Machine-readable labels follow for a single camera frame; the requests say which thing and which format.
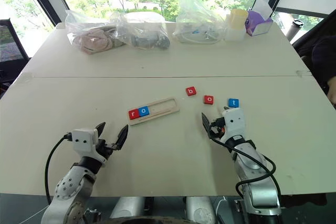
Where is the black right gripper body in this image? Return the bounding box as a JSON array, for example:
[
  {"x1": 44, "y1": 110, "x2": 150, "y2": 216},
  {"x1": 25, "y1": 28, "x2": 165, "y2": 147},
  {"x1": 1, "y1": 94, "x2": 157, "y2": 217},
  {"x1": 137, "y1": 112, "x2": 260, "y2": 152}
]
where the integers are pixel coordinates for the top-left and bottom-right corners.
[{"x1": 208, "y1": 117, "x2": 227, "y2": 141}]

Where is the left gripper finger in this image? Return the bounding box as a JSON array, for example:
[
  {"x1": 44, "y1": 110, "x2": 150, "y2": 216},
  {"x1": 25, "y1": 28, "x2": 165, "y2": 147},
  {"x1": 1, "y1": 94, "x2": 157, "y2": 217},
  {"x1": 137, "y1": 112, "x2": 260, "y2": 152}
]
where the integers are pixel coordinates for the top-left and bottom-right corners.
[
  {"x1": 94, "y1": 122, "x2": 107, "y2": 141},
  {"x1": 113, "y1": 124, "x2": 129, "y2": 152}
]

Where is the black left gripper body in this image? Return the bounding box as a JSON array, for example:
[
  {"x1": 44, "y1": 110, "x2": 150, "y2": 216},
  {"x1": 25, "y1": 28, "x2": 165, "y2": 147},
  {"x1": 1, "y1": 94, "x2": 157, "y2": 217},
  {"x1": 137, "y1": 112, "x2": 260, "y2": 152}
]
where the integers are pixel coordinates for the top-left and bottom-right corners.
[{"x1": 95, "y1": 139, "x2": 118, "y2": 160}]

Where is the wooden letter tray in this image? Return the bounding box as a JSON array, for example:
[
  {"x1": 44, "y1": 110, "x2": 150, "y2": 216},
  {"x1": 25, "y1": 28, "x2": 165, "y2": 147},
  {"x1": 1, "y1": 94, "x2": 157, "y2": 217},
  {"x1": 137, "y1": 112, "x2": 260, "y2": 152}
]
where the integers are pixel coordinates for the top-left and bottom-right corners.
[{"x1": 127, "y1": 97, "x2": 181, "y2": 126}]

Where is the silver robot left leg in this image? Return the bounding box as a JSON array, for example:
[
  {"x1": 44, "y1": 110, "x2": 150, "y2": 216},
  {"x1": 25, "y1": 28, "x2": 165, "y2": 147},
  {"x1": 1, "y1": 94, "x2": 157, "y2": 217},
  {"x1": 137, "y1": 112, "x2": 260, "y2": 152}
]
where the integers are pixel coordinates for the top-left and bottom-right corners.
[{"x1": 109, "y1": 196, "x2": 145, "y2": 219}]

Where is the silver robot leg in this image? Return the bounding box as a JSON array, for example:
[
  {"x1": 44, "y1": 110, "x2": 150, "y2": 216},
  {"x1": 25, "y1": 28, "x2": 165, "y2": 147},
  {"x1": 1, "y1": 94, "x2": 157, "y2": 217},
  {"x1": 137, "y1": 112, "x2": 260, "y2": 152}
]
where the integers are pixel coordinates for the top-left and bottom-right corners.
[
  {"x1": 109, "y1": 196, "x2": 145, "y2": 219},
  {"x1": 185, "y1": 196, "x2": 217, "y2": 224}
]

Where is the silver robot right leg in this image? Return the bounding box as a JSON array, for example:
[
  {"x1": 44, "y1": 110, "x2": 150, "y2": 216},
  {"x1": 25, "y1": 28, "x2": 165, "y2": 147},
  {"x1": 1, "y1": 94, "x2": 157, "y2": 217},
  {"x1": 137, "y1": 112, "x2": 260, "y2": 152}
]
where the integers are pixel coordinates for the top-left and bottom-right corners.
[{"x1": 185, "y1": 196, "x2": 217, "y2": 224}]

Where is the translucent white container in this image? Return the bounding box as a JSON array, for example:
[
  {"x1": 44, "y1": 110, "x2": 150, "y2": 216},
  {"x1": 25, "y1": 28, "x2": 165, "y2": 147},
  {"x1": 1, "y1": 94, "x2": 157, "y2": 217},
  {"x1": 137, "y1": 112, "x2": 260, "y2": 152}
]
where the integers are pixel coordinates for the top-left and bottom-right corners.
[{"x1": 224, "y1": 26, "x2": 247, "y2": 42}]

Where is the purple tissue box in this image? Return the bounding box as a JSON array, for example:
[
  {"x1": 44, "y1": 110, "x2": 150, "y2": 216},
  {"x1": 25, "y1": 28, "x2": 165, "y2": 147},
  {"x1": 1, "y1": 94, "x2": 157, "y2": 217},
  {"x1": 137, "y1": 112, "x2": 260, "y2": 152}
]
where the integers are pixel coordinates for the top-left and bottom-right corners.
[{"x1": 244, "y1": 9, "x2": 273, "y2": 37}]

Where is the plastic bag with white items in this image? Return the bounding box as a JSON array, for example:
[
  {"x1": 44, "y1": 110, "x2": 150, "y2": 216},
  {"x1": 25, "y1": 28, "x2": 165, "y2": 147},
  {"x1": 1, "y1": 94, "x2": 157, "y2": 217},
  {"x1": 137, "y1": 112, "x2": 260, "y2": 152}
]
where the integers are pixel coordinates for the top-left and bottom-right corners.
[{"x1": 172, "y1": 0, "x2": 228, "y2": 45}]

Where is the plastic bag with pink items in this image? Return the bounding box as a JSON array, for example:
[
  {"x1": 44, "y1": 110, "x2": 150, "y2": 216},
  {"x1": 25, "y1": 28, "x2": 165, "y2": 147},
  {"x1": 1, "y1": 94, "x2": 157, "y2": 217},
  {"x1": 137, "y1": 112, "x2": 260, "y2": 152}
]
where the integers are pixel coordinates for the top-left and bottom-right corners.
[{"x1": 64, "y1": 9, "x2": 124, "y2": 56}]

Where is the plastic bag with grey items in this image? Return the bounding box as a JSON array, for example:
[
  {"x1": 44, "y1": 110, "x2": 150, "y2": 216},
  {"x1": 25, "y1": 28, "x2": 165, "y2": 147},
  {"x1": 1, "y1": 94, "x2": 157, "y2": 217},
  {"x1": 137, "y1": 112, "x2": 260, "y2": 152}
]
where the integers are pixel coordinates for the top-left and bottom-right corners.
[{"x1": 109, "y1": 10, "x2": 171, "y2": 51}]

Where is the black thermos bottle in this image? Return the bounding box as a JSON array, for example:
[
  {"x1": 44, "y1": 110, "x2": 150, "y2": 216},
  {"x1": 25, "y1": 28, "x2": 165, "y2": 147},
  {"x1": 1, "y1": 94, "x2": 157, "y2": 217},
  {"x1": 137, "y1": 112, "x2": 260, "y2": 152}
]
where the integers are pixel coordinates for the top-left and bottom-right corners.
[{"x1": 285, "y1": 18, "x2": 305, "y2": 42}]

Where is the white tissue sheet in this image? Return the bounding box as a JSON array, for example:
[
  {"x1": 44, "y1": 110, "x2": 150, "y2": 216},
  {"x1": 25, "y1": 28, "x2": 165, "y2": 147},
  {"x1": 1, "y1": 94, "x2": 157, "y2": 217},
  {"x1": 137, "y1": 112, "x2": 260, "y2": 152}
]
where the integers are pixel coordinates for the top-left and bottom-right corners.
[{"x1": 251, "y1": 0, "x2": 274, "y2": 20}]

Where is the person in dark clothing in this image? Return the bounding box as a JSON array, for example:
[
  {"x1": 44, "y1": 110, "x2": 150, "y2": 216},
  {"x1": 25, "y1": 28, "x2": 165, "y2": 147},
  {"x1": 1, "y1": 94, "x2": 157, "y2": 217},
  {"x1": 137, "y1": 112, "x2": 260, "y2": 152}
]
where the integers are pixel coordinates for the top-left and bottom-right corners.
[{"x1": 311, "y1": 35, "x2": 336, "y2": 105}]

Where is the black mesh office chair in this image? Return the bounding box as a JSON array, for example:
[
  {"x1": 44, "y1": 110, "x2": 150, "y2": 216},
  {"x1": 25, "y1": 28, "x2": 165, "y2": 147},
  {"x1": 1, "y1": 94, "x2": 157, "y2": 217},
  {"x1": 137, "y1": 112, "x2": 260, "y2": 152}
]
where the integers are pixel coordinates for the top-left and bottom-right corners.
[{"x1": 0, "y1": 18, "x2": 30, "y2": 96}]

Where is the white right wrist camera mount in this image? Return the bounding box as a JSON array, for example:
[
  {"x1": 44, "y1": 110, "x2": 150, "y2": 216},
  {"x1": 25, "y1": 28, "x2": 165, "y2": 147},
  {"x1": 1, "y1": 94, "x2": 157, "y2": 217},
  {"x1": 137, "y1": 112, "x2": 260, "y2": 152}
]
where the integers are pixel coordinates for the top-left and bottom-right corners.
[{"x1": 221, "y1": 107, "x2": 245, "y2": 141}]

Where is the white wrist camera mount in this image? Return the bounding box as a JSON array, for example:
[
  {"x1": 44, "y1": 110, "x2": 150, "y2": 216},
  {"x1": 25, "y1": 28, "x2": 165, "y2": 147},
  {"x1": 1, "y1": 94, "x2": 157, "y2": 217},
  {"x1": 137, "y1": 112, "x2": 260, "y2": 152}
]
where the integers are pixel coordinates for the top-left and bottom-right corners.
[
  {"x1": 71, "y1": 129, "x2": 108, "y2": 161},
  {"x1": 221, "y1": 107, "x2": 245, "y2": 141}
]

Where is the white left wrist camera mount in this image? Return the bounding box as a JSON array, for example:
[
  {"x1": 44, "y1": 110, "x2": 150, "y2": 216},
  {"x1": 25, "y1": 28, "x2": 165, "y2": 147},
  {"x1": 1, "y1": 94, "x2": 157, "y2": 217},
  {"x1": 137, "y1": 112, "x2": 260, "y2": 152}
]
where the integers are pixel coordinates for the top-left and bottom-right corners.
[{"x1": 71, "y1": 129, "x2": 108, "y2": 161}]

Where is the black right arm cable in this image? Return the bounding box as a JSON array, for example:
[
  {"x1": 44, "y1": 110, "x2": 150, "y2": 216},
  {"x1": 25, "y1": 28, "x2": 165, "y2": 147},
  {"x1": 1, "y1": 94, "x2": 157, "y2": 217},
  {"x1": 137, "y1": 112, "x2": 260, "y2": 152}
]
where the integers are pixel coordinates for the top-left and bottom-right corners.
[{"x1": 209, "y1": 131, "x2": 282, "y2": 198}]

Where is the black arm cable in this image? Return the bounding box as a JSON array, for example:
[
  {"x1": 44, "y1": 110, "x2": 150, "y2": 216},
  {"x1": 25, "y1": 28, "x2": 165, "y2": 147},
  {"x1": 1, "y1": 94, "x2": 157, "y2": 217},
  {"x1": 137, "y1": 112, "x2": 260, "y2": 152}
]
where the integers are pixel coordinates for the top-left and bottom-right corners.
[
  {"x1": 209, "y1": 131, "x2": 282, "y2": 198},
  {"x1": 44, "y1": 134, "x2": 74, "y2": 205}
]

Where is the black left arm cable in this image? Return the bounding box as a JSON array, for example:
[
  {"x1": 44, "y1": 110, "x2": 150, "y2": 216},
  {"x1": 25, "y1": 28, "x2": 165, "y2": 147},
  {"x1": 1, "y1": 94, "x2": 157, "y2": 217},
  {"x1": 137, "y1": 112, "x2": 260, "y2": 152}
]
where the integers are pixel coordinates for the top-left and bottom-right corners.
[{"x1": 44, "y1": 134, "x2": 74, "y2": 205}]

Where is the thin white cable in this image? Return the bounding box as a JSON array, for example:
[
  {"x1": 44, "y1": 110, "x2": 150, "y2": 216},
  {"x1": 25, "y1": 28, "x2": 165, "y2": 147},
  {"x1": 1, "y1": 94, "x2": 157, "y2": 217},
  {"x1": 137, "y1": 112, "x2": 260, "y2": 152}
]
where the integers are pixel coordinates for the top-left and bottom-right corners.
[{"x1": 215, "y1": 196, "x2": 228, "y2": 224}]

